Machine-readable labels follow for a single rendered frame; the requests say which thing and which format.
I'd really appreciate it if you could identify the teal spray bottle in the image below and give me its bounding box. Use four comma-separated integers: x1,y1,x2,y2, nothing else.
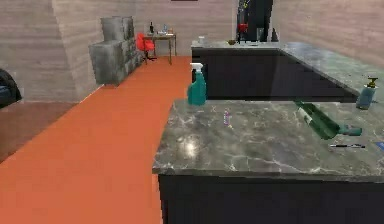
187,62,208,107

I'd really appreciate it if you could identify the black pen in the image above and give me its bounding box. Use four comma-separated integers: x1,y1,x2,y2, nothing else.
328,143,366,150

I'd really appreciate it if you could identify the brown wooden table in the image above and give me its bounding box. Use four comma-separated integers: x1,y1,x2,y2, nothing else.
142,32,178,66

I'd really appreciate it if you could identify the red chair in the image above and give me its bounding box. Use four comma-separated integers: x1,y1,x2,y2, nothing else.
135,32,158,65

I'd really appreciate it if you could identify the green glass bottle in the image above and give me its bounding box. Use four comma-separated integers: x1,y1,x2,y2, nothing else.
294,100,363,141

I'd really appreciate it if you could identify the black marble-top kitchen counter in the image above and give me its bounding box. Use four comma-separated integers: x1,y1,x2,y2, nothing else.
152,40,384,224

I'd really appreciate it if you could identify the black coffee machine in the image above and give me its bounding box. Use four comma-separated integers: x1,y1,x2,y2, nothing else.
236,0,274,44

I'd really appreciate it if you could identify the blue soap dispenser bottle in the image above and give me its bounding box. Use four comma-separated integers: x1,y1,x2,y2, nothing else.
355,76,379,111

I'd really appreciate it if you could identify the grey stone cabinet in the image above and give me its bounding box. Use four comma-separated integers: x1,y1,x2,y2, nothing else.
88,15,144,88

